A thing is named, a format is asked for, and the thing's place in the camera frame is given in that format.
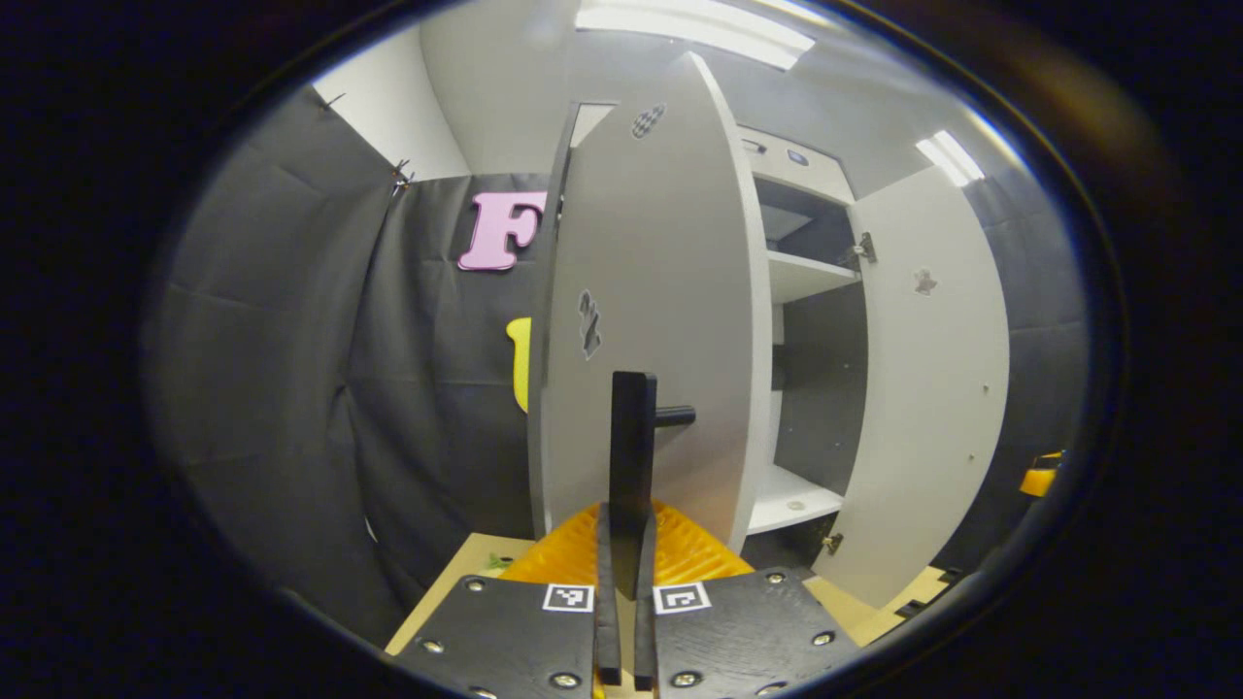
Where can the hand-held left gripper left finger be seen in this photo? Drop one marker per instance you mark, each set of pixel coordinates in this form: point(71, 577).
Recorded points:
point(607, 631)

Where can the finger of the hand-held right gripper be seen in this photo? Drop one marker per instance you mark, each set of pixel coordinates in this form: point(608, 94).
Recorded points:
point(1039, 481)

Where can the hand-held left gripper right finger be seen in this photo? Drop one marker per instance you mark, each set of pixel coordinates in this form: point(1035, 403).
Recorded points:
point(645, 641)

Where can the grey cabinet door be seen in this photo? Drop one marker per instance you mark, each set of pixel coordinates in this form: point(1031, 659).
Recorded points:
point(932, 388)
point(670, 291)

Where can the grey double-door shoe cabinet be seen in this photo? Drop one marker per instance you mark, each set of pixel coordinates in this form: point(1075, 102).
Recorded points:
point(825, 388)

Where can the white cabinet floor shelf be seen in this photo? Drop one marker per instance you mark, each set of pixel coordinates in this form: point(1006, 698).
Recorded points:
point(782, 505)

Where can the metal door hinge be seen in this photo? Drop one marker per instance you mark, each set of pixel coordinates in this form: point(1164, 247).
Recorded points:
point(832, 544)
point(862, 249)

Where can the grey cabinet drawer front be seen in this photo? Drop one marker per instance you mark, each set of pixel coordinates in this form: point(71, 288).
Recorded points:
point(825, 180)

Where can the small ceiling light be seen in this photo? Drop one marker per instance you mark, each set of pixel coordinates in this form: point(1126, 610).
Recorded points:
point(950, 157)

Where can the large ceiling light panel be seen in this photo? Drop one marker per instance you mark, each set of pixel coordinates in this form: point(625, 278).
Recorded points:
point(680, 24)

